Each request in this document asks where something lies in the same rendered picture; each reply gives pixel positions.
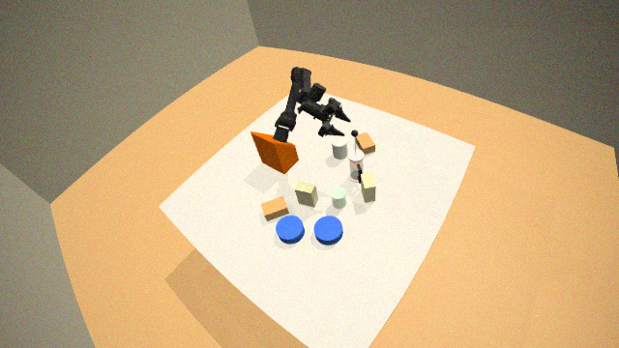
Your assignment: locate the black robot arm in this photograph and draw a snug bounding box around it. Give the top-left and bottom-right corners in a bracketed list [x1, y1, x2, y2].
[272, 67, 339, 143]

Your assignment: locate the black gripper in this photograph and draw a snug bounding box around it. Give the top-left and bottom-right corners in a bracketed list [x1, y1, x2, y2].
[311, 101, 351, 137]

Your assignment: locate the blue short cylinder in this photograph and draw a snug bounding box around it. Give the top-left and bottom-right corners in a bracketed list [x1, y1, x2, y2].
[276, 215, 305, 245]
[313, 216, 343, 246]

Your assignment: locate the grey cylinder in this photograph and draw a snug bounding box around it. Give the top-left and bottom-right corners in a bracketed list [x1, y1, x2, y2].
[332, 136, 348, 160]

